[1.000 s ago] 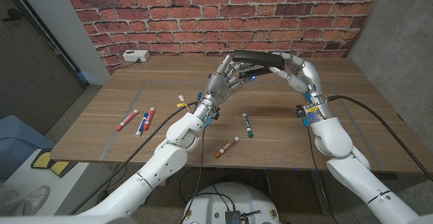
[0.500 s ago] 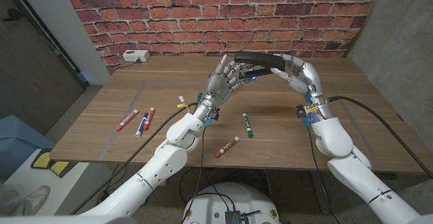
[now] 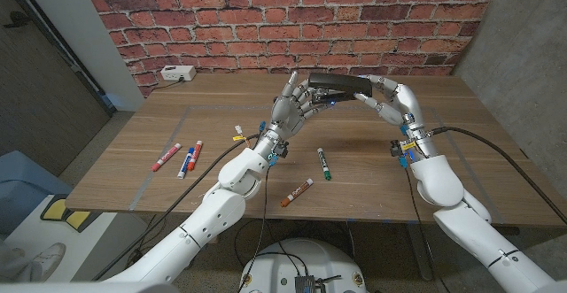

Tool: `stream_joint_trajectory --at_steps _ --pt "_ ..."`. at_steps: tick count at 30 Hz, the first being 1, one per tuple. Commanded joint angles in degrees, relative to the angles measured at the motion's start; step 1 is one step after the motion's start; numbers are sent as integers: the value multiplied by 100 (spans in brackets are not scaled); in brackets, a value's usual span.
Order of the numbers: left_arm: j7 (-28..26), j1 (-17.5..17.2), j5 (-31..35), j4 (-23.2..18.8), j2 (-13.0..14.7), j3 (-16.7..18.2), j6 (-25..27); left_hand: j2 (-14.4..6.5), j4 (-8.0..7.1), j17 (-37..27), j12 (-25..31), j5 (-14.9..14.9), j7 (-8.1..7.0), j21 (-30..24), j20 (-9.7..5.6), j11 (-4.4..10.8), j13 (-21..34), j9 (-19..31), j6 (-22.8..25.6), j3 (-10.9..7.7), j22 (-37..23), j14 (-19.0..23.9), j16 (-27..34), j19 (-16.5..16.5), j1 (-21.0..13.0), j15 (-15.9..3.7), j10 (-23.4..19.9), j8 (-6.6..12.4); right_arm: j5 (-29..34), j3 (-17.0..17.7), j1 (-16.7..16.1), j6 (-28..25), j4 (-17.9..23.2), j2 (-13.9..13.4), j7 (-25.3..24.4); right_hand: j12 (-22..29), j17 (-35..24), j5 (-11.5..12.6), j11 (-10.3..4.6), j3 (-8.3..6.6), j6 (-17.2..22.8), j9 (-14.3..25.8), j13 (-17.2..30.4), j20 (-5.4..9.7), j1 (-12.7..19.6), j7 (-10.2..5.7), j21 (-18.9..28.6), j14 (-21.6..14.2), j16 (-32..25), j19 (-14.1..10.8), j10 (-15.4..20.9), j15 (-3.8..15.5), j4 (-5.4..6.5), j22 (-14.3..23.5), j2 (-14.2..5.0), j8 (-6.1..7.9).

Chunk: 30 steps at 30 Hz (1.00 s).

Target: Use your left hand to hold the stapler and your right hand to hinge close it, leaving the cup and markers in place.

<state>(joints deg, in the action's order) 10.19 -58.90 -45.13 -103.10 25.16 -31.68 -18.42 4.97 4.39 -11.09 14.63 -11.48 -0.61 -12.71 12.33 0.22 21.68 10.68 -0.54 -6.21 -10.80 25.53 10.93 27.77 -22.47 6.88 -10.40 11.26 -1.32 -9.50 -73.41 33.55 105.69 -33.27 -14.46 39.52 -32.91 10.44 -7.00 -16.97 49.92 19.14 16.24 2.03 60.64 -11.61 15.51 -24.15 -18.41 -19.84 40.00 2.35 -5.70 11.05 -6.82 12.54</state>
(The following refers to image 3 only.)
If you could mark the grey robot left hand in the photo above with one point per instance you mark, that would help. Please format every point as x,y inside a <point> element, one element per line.
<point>285,113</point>

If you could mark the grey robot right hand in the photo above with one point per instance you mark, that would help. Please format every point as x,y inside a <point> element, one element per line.
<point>407,102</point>

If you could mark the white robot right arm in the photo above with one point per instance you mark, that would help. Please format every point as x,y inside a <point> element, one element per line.
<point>469,235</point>

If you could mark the green dry erase marker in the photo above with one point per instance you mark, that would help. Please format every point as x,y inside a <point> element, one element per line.
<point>324,164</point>

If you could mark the orange dry erase marker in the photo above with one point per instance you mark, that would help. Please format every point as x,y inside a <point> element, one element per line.
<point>296,192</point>

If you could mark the red brick print backdrop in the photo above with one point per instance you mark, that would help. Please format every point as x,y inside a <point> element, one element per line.
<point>288,27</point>

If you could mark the red dry erase marker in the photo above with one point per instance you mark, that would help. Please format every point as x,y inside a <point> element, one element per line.
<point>166,156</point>
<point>195,156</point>

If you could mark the blue dry erase marker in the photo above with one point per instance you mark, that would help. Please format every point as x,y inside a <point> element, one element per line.
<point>185,164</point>

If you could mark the white power strip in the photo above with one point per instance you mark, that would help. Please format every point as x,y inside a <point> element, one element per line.
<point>178,72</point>

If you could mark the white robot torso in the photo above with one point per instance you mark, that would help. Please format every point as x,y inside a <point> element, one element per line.
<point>301,262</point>

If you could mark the grey table leg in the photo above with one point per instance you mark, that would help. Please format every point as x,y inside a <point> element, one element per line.
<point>421,257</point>

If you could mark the grey finned torso module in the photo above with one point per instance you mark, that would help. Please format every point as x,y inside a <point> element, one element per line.
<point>305,285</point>

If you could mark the yellow black floor pad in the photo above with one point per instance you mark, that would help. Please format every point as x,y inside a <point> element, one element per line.
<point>57,209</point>

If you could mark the dark wooden door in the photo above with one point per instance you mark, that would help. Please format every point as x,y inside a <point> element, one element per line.
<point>35,98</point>

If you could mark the blue plastic bin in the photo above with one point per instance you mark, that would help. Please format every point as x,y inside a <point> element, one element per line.
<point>22,182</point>

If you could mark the seated person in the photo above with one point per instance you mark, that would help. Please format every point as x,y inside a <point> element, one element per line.
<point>46,255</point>

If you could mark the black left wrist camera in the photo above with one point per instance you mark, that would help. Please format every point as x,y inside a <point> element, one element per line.
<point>281,149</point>

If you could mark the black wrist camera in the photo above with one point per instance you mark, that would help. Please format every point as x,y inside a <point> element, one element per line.
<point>394,148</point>
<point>281,149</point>

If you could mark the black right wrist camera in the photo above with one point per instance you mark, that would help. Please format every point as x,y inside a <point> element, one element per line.
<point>394,148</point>

